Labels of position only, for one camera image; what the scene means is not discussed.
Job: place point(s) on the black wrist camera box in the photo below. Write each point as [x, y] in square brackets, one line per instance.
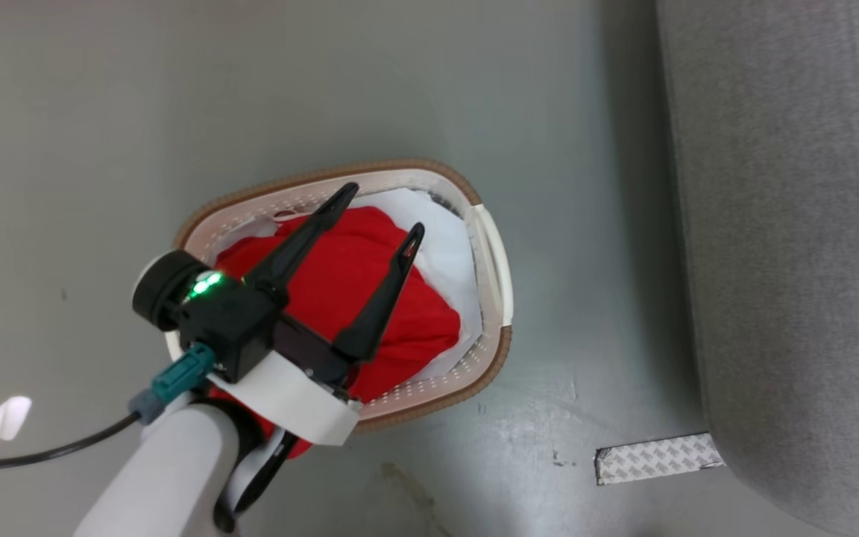
[228, 321]

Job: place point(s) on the white patterned tape patch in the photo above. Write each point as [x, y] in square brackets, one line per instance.
[657, 457]

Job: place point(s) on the white garment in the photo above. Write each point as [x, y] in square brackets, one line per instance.
[446, 257]

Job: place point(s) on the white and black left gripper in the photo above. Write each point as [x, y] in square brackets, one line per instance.
[295, 395]

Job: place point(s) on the grey fabric sofa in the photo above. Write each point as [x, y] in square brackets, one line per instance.
[802, 224]

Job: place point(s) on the red garment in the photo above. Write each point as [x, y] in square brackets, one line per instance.
[347, 276]

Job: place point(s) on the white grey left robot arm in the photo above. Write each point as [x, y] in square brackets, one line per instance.
[168, 477]

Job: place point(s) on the white perforated basket brown rim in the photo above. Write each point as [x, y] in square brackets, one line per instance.
[494, 261]

